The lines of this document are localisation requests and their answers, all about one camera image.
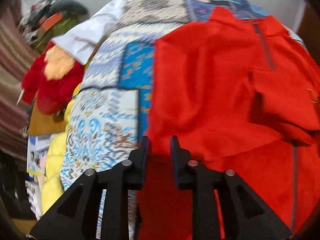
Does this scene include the red zip jacket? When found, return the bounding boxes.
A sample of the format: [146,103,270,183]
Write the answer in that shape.
[138,7,319,239]

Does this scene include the yellow plush blanket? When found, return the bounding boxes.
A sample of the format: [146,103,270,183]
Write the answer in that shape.
[41,84,81,215]

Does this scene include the mustard yellow cloth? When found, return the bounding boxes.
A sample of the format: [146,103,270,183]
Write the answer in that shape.
[28,101,66,136]

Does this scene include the blue patterned patchwork bedspread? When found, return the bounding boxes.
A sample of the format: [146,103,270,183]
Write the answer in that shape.
[60,0,308,240]

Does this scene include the red plush toy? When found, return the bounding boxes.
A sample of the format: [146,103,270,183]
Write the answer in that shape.
[20,42,85,115]

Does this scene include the white shirt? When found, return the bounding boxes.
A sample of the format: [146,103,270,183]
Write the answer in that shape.
[51,0,132,65]

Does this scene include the brown wooden door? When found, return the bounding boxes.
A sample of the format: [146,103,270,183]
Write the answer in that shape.
[298,4,320,65]

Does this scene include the green bag with clutter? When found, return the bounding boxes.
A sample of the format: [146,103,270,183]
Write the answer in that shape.
[18,0,88,54]

